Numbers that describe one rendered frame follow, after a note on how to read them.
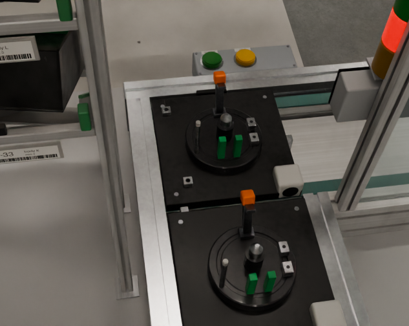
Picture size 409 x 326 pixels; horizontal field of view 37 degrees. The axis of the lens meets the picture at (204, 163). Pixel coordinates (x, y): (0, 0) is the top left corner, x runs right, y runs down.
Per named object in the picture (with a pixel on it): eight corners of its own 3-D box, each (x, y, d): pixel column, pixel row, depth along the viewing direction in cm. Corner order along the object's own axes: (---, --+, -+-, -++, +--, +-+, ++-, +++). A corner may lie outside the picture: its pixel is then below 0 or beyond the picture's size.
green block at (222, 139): (216, 154, 107) (218, 136, 103) (223, 153, 107) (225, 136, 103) (218, 159, 106) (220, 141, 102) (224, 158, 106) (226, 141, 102)
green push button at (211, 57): (200, 58, 126) (200, 52, 124) (219, 57, 126) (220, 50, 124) (203, 72, 123) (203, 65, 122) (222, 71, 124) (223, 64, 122)
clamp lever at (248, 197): (239, 228, 98) (240, 189, 93) (251, 226, 98) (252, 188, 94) (243, 242, 95) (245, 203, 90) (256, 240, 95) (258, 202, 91)
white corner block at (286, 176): (270, 178, 109) (273, 165, 106) (294, 175, 110) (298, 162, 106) (276, 200, 107) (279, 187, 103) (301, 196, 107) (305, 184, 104)
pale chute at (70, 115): (37, 108, 111) (37, 83, 111) (109, 110, 112) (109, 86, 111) (-14, 123, 84) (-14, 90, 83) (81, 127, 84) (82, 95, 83)
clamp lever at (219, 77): (212, 108, 112) (212, 70, 108) (223, 107, 112) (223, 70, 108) (216, 118, 109) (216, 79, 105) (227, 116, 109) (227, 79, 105)
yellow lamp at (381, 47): (366, 57, 84) (376, 30, 80) (400, 54, 85) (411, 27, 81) (377, 83, 81) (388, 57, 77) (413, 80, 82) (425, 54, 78)
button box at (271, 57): (191, 71, 130) (192, 50, 125) (285, 63, 133) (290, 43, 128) (196, 96, 126) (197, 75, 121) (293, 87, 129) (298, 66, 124)
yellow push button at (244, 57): (233, 55, 126) (234, 48, 125) (252, 54, 127) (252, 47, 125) (237, 70, 124) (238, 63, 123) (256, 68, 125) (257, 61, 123)
